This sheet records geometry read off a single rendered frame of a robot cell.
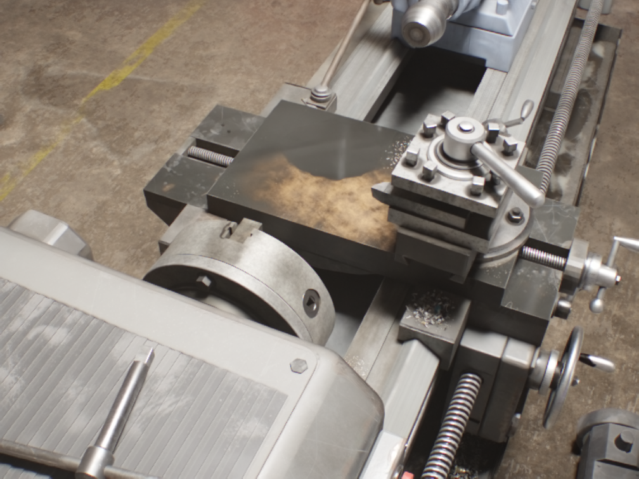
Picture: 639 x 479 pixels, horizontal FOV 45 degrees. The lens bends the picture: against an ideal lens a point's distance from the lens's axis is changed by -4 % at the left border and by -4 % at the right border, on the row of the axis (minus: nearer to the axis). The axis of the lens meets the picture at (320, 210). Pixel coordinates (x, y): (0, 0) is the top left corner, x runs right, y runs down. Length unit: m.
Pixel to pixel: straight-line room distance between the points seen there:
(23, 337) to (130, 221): 2.03
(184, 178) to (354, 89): 0.50
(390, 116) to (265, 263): 1.06
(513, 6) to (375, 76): 0.38
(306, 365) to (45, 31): 3.31
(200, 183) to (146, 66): 1.98
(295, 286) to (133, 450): 0.38
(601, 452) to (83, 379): 1.56
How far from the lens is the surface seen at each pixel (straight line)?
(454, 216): 1.22
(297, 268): 1.00
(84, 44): 3.76
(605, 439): 2.11
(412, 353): 1.34
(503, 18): 1.93
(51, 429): 0.72
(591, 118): 2.67
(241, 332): 0.75
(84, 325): 0.78
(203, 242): 1.01
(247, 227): 1.03
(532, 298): 1.42
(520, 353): 1.44
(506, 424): 1.59
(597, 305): 1.50
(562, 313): 1.69
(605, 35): 3.09
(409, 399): 1.31
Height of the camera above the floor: 1.94
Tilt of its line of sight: 44 degrees down
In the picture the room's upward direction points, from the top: 1 degrees clockwise
